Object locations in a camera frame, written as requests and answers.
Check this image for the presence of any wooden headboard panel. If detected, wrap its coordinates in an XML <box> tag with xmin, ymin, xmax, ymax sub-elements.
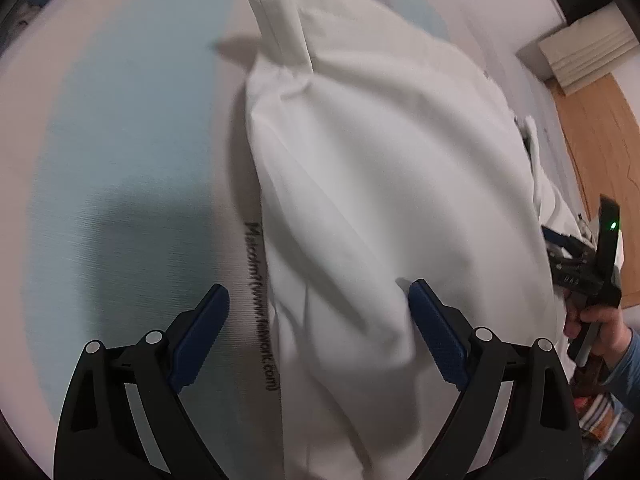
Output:
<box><xmin>549</xmin><ymin>72</ymin><xmax>640</xmax><ymax>248</ymax></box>

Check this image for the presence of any striped pastel bed mattress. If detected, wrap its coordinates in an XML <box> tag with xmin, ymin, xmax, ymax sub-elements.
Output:
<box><xmin>1</xmin><ymin>0</ymin><xmax>578</xmax><ymax>479</ymax></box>

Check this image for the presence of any person's right hand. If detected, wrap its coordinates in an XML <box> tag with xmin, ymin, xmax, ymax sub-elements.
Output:
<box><xmin>564</xmin><ymin>292</ymin><xmax>632</xmax><ymax>372</ymax></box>

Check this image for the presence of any right beige curtain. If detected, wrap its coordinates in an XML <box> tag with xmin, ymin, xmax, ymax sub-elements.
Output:
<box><xmin>518</xmin><ymin>2</ymin><xmax>639</xmax><ymax>96</ymax></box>

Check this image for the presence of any black and white jacket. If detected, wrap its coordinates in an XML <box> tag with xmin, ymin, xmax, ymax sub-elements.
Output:
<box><xmin>246</xmin><ymin>0</ymin><xmax>578</xmax><ymax>479</ymax></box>

